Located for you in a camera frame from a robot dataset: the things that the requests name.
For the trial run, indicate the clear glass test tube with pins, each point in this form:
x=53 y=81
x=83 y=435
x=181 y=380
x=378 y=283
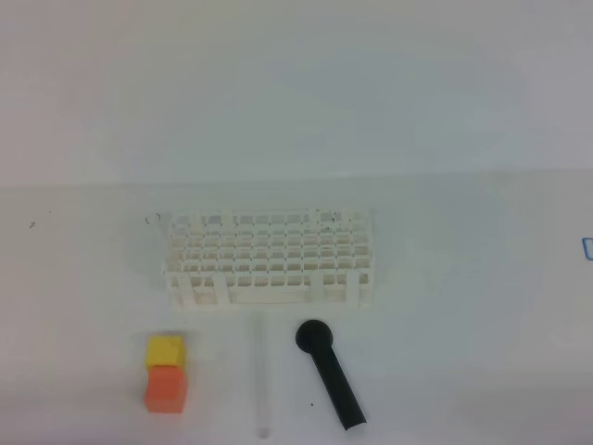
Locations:
x=261 y=375

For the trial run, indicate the white test tube rack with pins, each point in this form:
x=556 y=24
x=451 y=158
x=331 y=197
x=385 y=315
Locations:
x=226 y=259

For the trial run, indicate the clear test tube in rack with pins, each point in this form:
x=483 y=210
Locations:
x=160 y=232

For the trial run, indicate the black funnel scoop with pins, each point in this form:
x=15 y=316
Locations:
x=315 y=338

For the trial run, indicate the yellow cube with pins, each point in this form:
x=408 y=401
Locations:
x=166 y=350

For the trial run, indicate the orange cube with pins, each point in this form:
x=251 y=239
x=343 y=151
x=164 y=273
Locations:
x=166 y=389

